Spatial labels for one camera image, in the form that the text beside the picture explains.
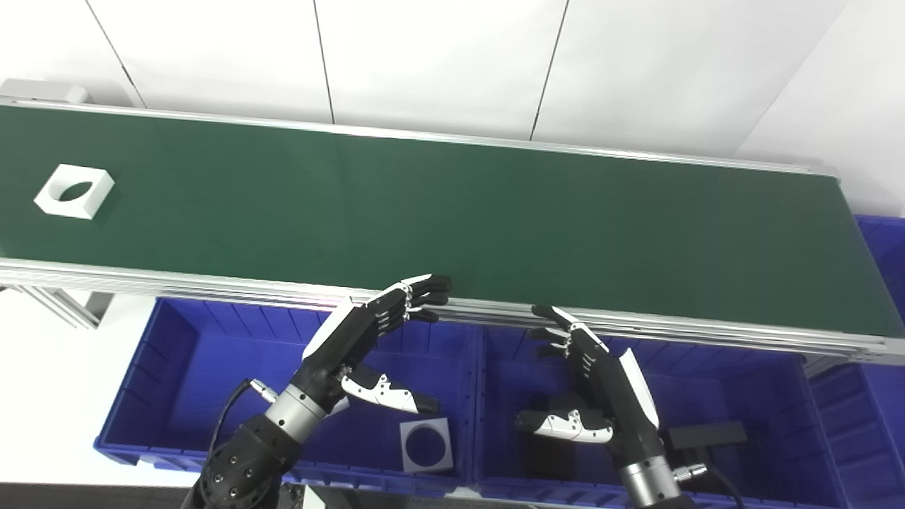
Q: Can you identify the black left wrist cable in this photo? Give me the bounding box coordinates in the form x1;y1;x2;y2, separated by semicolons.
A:
205;378;278;467

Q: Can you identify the white square part with hole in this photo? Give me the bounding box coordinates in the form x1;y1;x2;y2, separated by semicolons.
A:
33;164;115;220
400;418;454;473

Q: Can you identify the blue plastic bin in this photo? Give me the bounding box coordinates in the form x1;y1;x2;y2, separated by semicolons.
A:
806;214;905;509
472;324;849;509
94;297;481;496

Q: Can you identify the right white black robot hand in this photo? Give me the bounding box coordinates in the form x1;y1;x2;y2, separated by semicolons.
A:
514;304;667;470

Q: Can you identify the aluminium conveyor support leg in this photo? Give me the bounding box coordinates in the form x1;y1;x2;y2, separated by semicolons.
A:
0;283;114;329

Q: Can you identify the black block part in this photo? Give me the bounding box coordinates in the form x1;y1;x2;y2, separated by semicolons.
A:
668;421;749;467

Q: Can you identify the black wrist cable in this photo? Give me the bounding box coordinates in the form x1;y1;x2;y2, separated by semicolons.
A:
672;462;745;509
205;378;278;467

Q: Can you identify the green conveyor belt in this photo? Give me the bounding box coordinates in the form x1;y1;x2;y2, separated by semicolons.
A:
0;98;905;365

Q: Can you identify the grey conveyor motor box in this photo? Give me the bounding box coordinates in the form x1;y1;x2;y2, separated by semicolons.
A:
0;79;93;105

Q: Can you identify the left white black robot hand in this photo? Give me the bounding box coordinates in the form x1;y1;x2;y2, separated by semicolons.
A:
288;274;453;419

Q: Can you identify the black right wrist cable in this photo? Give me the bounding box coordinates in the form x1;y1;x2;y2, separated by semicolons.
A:
672;462;745;509

